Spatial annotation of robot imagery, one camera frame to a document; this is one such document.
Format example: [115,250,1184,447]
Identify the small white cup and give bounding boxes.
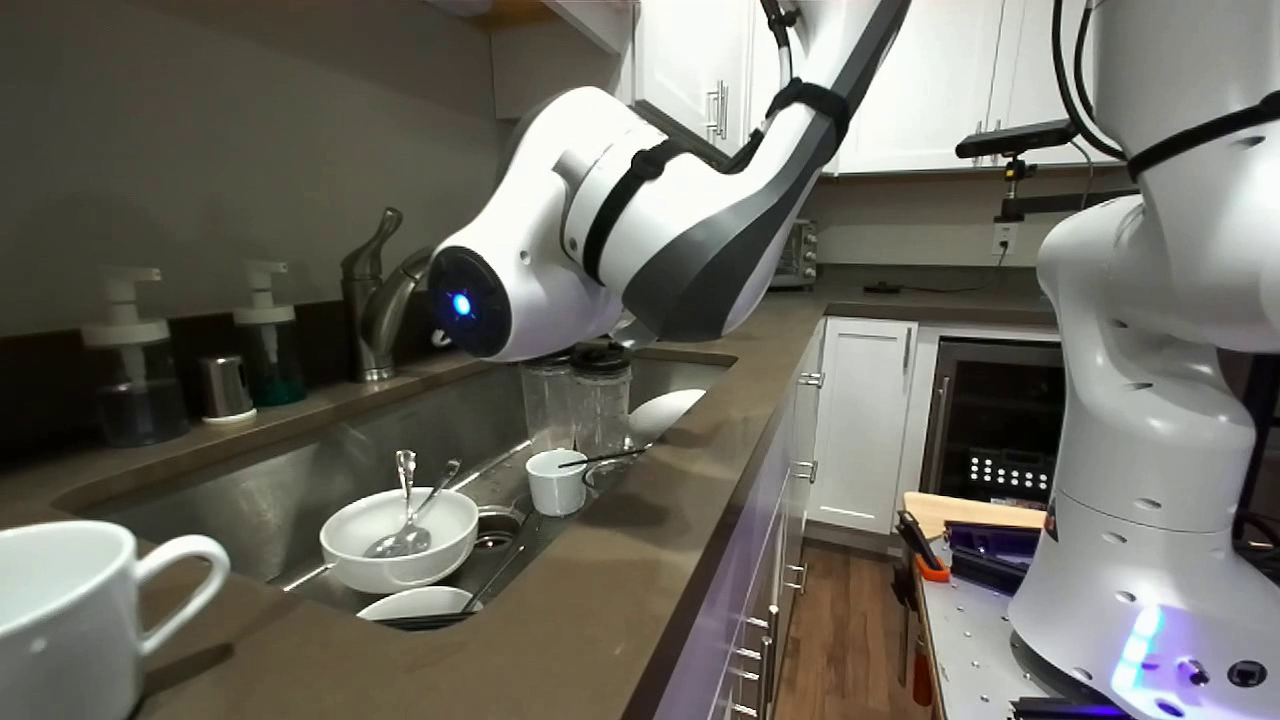
[519,446,595,525]

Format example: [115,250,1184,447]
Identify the stainless steel sink basin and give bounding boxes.
[77,348,741,632]

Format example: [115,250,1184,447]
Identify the white plate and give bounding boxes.
[625,385,712,451]

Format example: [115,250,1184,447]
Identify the clear jar with black lid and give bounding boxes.
[570,340,641,466]
[516,355,579,457]

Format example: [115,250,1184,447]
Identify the black chopstick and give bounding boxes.
[570,446,658,469]
[570,451,658,475]

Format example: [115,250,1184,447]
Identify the silver toaster oven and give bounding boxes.
[786,215,826,294]

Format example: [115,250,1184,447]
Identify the white lower cabinet door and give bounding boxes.
[805,314,924,539]

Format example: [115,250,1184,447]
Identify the grey lower cabinet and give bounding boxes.
[625,314,832,720]

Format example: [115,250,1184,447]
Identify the steel spoon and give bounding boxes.
[362,457,471,566]
[389,446,423,546]

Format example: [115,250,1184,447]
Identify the curved steel faucet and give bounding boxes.
[338,206,443,387]

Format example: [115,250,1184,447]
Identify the white upper cabinets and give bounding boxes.
[492,0,1153,179]

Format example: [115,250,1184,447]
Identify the white bowl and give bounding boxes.
[318,484,484,601]

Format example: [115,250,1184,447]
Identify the orange black clamp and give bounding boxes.
[893,504,955,589]

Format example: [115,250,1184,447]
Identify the black beverage cooler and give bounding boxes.
[918,334,1073,511]

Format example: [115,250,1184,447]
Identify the wooden board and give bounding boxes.
[899,489,1051,539]

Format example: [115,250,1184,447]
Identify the green soap dispenser bottle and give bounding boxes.
[229,258,318,414]

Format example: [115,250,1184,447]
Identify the small metal canister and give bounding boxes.
[197,351,260,431]

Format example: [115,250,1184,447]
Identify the perforated robot table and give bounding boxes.
[911,566,1113,720]

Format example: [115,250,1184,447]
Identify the clear soap dispenser bottle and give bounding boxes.
[77,265,194,451]

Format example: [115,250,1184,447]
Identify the white ceramic mug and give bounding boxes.
[0,518,238,720]

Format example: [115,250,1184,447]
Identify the black aluminium rail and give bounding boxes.
[942,522,1047,601]

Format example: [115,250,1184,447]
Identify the black camera on stand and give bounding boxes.
[951,118,1113,228]

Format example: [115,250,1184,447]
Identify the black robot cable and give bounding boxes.
[1047,0,1280,183]

